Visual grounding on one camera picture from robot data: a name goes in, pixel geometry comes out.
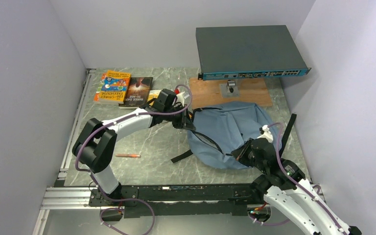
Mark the dark three days book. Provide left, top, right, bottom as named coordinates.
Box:
left=118, top=77, right=153, bottom=109

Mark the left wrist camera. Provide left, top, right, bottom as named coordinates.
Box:
left=174, top=89, right=190, bottom=107

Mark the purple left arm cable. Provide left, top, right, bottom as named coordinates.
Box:
left=74, top=84, right=193, bottom=235

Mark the wooden board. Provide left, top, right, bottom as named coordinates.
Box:
left=189, top=77, right=272, bottom=108

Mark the yellow teal paperback book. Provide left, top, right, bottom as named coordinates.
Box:
left=145, top=90, right=162, bottom=104

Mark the metal stand mount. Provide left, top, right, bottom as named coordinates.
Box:
left=219, top=80, right=240, bottom=98

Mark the orange blue treehouse book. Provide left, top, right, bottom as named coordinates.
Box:
left=98, top=70, right=131, bottom=104

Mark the blue student backpack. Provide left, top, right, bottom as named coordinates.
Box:
left=171, top=101, right=297, bottom=169

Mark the orange pen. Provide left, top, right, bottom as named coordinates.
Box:
left=115, top=154, right=141, bottom=158

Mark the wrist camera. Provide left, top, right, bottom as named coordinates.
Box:
left=174, top=89, right=190, bottom=107
left=258, top=125, right=274, bottom=143

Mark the orange green treehouse book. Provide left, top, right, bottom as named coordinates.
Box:
left=93, top=73, right=106, bottom=103

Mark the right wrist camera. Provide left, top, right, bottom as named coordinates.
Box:
left=258, top=125, right=274, bottom=143

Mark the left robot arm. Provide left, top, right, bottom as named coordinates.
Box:
left=71, top=86, right=195, bottom=206

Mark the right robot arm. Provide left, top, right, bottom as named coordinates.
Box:
left=231, top=138, right=362, bottom=235

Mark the grey network switch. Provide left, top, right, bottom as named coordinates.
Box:
left=196, top=25, right=311, bottom=81

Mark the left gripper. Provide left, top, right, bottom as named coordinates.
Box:
left=163, top=103, right=195, bottom=130

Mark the aluminium side rail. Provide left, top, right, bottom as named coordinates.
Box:
left=54, top=68, right=96, bottom=187

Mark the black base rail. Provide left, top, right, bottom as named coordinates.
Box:
left=89, top=184, right=264, bottom=218

